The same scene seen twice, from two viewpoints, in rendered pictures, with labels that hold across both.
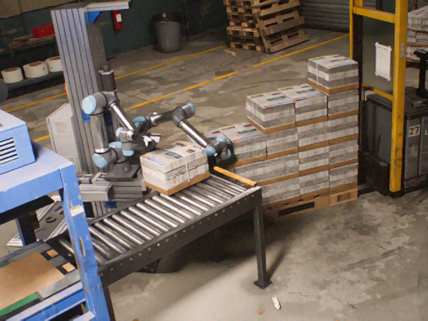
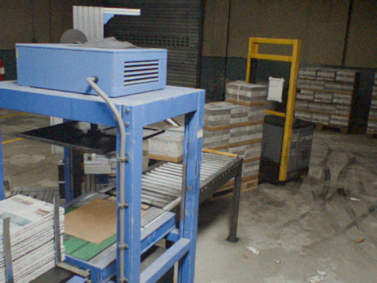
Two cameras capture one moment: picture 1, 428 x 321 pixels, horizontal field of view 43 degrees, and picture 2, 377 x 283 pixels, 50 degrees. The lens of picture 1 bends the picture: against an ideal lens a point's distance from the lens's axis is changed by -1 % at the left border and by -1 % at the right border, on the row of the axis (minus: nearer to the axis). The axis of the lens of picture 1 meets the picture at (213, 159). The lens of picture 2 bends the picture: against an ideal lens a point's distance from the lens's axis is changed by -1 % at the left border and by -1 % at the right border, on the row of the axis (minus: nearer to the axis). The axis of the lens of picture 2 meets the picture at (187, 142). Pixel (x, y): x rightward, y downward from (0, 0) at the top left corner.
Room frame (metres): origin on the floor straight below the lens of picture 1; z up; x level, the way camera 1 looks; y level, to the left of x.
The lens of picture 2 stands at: (0.41, 1.64, 1.82)
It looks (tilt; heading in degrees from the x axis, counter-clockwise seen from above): 15 degrees down; 334
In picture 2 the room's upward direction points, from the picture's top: 3 degrees clockwise
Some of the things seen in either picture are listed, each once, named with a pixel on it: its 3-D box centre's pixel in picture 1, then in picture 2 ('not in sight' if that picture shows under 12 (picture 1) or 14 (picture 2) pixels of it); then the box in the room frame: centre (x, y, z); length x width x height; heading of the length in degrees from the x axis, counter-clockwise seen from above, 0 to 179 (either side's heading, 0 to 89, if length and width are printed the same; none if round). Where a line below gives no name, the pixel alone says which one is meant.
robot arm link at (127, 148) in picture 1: (128, 146); not in sight; (3.52, 0.57, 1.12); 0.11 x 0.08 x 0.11; 140
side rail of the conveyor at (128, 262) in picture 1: (183, 234); (210, 186); (2.90, 0.23, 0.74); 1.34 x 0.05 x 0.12; 128
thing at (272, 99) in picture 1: (270, 99); (211, 107); (4.35, -0.53, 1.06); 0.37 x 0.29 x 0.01; 17
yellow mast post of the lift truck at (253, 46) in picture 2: (356, 78); (248, 104); (4.96, -1.43, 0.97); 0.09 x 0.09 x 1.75; 15
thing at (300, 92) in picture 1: (299, 91); (227, 104); (4.46, -0.80, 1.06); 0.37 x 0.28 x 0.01; 14
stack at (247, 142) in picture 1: (260, 171); (198, 163); (4.33, -0.40, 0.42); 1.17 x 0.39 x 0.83; 105
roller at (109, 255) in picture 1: (97, 246); (149, 193); (2.82, 0.75, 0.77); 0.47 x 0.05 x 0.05; 38
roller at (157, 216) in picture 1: (158, 216); (180, 175); (3.10, 0.39, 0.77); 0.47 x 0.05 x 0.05; 38
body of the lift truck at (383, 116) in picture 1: (407, 137); (280, 146); (4.74, -1.88, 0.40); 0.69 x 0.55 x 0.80; 15
